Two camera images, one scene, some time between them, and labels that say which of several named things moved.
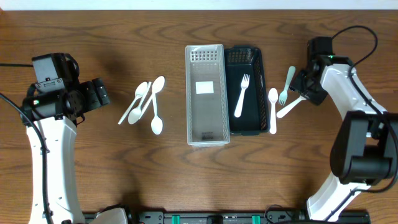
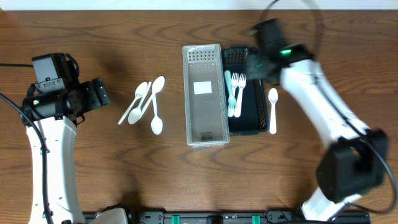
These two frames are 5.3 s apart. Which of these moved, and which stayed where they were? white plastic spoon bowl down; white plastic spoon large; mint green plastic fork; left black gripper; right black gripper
Moved: right black gripper; mint green plastic fork
Stayed: left black gripper; white plastic spoon bowl down; white plastic spoon large
